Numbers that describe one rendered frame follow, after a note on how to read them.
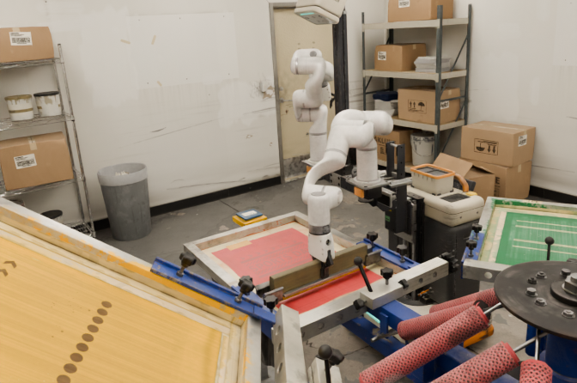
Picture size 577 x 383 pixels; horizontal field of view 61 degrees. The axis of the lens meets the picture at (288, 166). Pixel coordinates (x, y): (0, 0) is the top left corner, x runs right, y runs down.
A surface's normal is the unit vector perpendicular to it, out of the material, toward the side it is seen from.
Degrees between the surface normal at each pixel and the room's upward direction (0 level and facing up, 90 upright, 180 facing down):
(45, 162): 89
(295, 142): 90
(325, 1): 90
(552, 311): 0
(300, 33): 90
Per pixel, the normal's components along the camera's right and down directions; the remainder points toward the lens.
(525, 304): -0.06, -0.96
